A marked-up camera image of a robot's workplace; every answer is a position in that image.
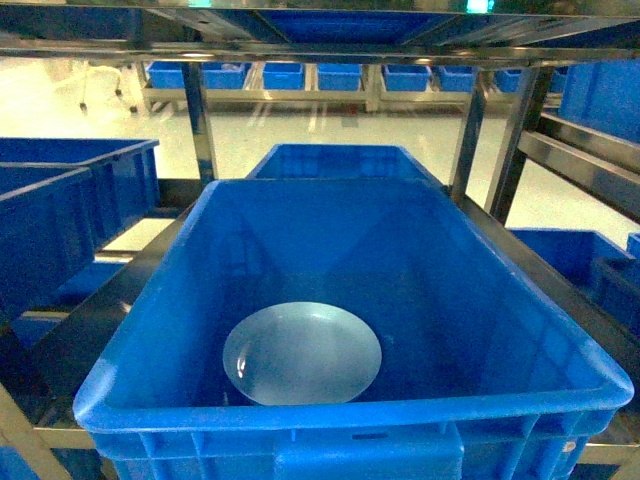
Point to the steel shelf frame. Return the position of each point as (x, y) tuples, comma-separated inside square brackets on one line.
[(537, 36)]

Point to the blue bin left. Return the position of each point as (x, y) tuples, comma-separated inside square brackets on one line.
[(61, 201)]

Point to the large blue bin front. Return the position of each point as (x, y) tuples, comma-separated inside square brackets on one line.
[(482, 375)]

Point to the light blue round plate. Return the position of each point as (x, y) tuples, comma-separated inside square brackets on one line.
[(301, 353)]

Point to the blue bin behind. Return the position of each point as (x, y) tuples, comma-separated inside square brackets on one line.
[(333, 161)]

